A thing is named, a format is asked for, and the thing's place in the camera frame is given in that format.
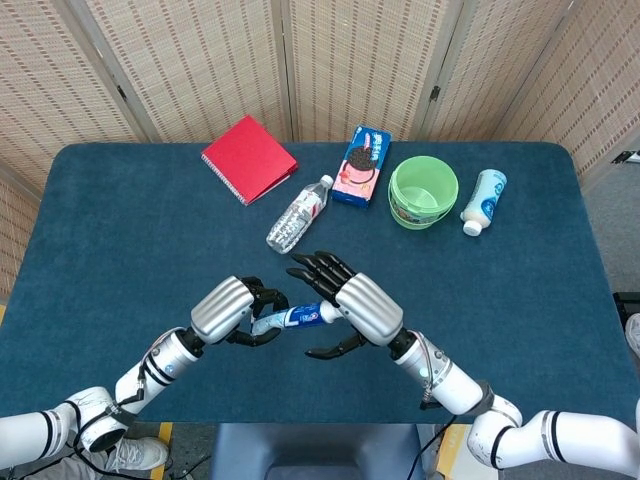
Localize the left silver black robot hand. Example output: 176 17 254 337
189 274 291 349

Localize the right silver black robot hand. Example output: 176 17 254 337
285 250 405 360

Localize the blue and white toothpaste tube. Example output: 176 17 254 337
249 300 344 337

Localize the green plastic bucket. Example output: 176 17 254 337
387 155 460 231

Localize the clear plastic water bottle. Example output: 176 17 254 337
265 174 335 255

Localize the blue cookie box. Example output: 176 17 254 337
331 124 395 210

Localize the grey blue robot torso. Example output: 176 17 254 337
209 423 436 480

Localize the red spiral notebook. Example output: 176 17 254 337
200 114 299 207

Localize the white lotion bottle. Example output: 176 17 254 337
459 168 508 237

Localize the white sneaker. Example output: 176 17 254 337
105 435 170 472
624 312 640 359

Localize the woven folding screen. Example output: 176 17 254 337
0 0 640 301

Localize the black cable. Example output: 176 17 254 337
72 344 174 480
412 337 459 480

